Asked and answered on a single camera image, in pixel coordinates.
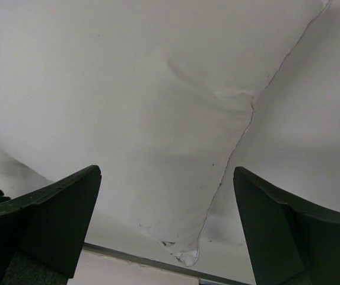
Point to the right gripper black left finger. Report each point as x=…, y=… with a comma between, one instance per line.
x=42, y=232

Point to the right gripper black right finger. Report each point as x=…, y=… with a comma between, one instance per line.
x=290, y=240

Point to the white pillow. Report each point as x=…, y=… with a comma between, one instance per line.
x=167, y=98

